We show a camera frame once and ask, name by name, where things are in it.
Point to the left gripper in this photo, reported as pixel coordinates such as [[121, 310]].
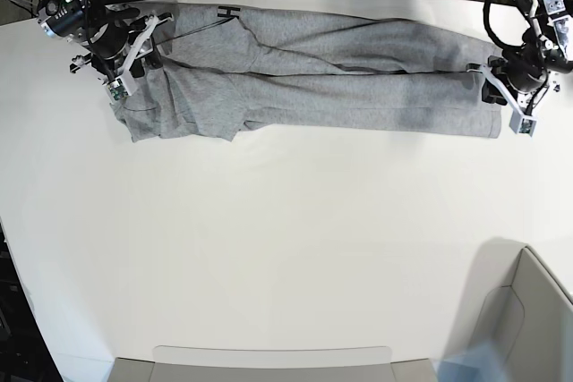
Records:
[[526, 84]]

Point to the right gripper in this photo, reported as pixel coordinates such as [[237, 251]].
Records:
[[113, 42]]

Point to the grey T-shirt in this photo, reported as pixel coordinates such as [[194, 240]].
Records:
[[225, 70]]

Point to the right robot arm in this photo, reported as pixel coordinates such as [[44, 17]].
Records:
[[60, 18]]

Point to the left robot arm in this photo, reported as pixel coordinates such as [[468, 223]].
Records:
[[546, 43]]

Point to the grey bin at right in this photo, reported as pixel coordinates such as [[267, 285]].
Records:
[[530, 322]]

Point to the grey bin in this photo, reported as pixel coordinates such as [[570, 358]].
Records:
[[170, 363], [530, 322]]

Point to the blue cloth in corner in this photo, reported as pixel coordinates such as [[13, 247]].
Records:
[[479, 363]]

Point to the grey bin at bottom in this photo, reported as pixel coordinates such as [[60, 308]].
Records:
[[170, 363]]

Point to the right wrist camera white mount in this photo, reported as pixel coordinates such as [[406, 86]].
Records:
[[120, 84]]

